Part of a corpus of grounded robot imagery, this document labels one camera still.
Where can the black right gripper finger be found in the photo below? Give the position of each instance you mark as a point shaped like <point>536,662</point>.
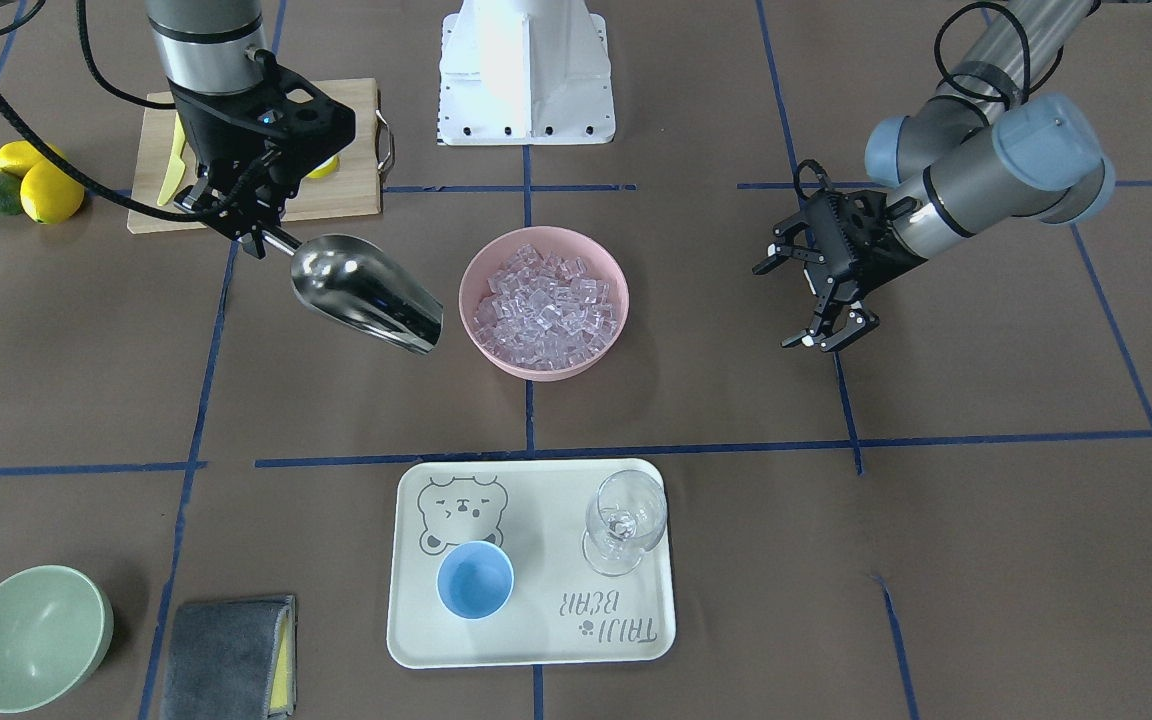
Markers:
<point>208,203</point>
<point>258,206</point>

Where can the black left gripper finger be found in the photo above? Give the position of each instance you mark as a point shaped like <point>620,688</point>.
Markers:
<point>783,248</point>
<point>838,319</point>

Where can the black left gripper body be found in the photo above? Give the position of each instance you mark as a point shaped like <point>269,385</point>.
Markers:
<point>884,254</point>

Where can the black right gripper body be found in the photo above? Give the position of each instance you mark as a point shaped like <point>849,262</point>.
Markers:
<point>208,143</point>

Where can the silver metal ice scoop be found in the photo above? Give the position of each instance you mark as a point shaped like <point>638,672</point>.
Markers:
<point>351,281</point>

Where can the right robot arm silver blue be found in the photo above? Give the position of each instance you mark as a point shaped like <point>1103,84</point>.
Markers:
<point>209,46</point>

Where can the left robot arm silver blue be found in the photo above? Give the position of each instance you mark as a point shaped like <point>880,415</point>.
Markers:
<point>986,147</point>

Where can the blue plastic cup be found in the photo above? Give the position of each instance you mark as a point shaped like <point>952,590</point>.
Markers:
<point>475,580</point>

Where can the yellow plastic knife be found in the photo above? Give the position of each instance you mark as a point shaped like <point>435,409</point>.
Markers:
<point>175,164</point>

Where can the half lemon slice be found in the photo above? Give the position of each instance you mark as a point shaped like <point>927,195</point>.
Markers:
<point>329,167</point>

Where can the yellow lemon lower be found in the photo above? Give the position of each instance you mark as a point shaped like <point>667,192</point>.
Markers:
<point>50,196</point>

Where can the yellow lemon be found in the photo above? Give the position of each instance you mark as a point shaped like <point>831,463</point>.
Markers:
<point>19,158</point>
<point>50,196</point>

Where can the yellow lemon upper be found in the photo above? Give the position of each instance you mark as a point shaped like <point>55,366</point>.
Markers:
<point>19,158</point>

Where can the pink bowl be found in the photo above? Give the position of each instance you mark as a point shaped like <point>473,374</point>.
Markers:
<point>557,239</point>

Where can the clear wine glass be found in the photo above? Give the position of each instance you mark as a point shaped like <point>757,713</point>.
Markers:
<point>625,520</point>

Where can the cream bear tray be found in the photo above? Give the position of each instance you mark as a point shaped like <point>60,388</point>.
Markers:
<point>560,610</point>

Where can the grey folded cloth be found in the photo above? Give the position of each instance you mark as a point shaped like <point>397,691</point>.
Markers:
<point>232,659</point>

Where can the green ceramic bowl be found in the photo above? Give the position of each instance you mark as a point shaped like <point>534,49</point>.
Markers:
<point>56,626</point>

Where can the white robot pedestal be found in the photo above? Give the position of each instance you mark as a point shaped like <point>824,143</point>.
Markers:
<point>525,73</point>

